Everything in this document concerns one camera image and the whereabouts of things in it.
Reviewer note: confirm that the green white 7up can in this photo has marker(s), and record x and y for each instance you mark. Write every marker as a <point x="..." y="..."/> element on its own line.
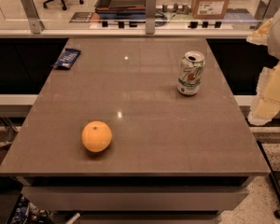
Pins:
<point x="190" y="73"/>

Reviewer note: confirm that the right metal glass post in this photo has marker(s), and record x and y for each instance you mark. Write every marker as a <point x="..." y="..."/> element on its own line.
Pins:
<point x="266" y="10"/>

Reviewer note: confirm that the grey open bin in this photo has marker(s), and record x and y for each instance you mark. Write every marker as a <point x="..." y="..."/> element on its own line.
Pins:
<point x="123" y="0"/>

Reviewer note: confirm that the grey table drawer front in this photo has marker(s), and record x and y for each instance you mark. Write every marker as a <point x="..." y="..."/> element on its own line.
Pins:
<point x="135" y="198"/>

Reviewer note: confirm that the cardboard box with label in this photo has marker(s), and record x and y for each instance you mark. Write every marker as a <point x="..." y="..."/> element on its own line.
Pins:
<point x="209" y="9"/>

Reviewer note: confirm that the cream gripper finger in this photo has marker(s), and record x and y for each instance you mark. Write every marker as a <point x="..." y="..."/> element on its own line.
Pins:
<point x="262" y="35"/>
<point x="266" y="104"/>

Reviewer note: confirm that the blue rxbar blueberry wrapper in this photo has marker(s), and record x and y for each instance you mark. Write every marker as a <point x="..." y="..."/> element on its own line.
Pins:
<point x="67" y="59"/>

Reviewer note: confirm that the left metal glass post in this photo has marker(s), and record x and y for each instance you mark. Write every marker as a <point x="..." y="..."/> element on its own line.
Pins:
<point x="36" y="25"/>

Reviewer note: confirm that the orange fruit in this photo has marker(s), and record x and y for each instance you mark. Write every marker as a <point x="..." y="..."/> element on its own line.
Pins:
<point x="96" y="136"/>

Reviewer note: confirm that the metal glass post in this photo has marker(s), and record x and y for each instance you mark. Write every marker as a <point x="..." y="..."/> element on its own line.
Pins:
<point x="150" y="16"/>
<point x="36" y="25"/>
<point x="266" y="10"/>

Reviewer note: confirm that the middle metal glass post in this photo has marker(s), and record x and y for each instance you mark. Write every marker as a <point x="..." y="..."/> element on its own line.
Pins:
<point x="150" y="16"/>

